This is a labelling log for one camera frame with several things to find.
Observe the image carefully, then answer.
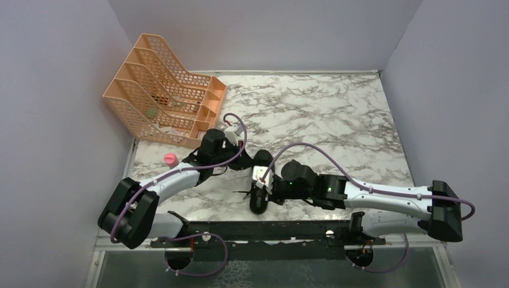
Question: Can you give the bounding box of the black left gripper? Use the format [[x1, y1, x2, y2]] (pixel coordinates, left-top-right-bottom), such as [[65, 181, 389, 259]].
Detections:
[[212, 140, 256, 171]]

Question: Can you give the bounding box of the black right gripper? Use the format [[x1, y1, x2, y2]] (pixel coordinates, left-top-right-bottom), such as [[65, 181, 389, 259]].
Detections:
[[256, 175, 313, 206]]

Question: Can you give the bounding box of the black canvas sneaker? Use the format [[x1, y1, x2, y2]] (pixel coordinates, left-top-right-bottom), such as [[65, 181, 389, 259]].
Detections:
[[249, 149, 275, 215]]

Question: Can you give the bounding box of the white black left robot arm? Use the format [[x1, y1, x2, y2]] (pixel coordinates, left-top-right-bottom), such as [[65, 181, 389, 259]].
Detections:
[[97, 125, 253, 249]]

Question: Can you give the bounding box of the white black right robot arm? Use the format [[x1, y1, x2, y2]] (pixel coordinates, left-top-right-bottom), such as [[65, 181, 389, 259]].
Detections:
[[252, 160, 463, 244]]

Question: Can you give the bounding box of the pink capped small bottle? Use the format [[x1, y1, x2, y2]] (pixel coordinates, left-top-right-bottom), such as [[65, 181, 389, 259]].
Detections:
[[164, 153, 179, 169]]

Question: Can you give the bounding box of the orange plastic file organizer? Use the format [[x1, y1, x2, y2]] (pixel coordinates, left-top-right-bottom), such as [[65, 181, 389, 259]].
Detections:
[[103, 34, 227, 149]]

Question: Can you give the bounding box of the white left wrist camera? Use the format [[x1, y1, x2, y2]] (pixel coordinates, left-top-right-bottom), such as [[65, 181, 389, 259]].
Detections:
[[224, 124, 245, 147]]

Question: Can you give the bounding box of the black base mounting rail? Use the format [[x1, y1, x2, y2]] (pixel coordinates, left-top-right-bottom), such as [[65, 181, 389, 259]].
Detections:
[[150, 220, 385, 262]]

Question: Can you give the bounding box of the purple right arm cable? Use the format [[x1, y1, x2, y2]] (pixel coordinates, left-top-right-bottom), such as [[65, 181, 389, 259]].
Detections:
[[260, 143, 477, 274]]

